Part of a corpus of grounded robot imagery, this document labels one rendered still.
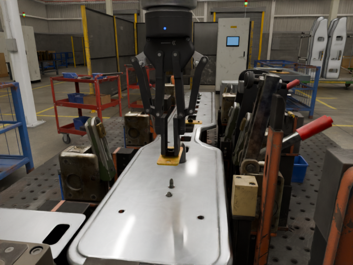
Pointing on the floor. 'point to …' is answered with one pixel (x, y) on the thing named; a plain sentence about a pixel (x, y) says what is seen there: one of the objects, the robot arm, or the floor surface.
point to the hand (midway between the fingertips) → (170, 134)
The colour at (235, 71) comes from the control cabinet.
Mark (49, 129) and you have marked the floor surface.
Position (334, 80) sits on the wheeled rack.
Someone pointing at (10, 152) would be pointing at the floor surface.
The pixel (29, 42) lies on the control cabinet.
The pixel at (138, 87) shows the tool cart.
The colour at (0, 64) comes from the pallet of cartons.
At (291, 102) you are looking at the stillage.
